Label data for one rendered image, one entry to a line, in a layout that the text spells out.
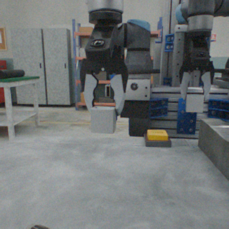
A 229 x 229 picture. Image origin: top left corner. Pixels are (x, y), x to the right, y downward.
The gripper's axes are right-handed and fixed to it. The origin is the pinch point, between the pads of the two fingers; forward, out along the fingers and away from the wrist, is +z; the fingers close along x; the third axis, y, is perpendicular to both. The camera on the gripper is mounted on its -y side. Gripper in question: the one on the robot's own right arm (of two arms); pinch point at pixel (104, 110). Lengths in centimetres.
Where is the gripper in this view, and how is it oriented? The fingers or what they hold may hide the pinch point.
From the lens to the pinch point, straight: 49.7
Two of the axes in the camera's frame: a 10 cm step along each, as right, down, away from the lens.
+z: 0.0, 9.8, 2.2
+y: 1.8, -2.1, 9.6
